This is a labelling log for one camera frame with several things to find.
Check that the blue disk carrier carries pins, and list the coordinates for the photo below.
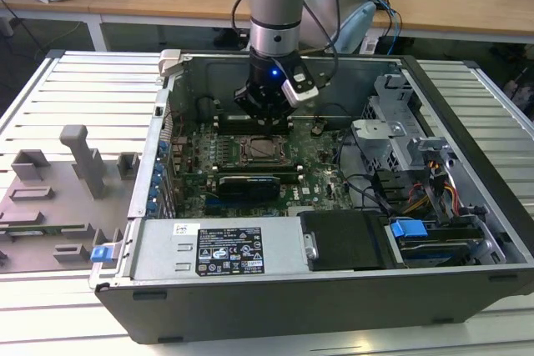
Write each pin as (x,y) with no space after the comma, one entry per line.
(406,229)

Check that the blue slot clip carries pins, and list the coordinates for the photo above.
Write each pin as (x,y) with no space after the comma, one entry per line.
(159,171)
(153,194)
(151,207)
(163,148)

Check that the silver square CPU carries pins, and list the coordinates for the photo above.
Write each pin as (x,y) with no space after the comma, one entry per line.
(265,149)

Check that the grey power supply unit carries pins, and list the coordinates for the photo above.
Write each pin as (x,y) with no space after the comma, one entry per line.
(158,247)

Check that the green RAM stick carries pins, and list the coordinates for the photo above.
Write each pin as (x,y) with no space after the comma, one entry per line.
(41,231)

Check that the white labelled box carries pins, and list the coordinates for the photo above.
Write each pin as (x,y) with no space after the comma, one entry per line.
(369,45)

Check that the black power supply label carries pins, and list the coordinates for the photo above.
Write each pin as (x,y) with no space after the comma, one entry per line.
(229,252)

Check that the black plastic shroud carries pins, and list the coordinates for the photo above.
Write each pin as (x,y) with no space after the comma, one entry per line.
(346,239)

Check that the black graphics card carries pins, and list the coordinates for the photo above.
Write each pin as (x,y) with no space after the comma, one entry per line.
(250,187)

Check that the black open PC case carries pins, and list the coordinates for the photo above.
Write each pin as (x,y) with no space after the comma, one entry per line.
(292,310)

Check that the green motherboard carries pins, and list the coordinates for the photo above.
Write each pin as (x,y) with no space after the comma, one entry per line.
(313,193)

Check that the blue case latch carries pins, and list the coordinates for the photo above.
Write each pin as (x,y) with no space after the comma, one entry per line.
(101,254)

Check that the small white sticker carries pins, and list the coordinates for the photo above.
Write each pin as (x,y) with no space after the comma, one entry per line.
(180,229)

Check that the beige case release latch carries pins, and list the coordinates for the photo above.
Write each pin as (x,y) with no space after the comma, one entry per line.
(170,62)

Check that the grey parts rack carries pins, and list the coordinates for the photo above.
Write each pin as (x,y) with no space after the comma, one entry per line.
(62,206)

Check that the black round speaker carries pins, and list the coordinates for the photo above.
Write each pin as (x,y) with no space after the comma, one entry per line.
(205,108)

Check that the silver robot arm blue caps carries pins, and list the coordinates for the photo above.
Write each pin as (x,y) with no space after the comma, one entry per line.
(275,10)

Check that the CPU socket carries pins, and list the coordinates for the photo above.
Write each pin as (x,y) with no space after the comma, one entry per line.
(288,160)

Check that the silver metal drive cage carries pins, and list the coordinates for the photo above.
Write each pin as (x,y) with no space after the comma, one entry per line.
(384,131)

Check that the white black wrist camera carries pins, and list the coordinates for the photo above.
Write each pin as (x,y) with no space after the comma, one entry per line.
(298,93)

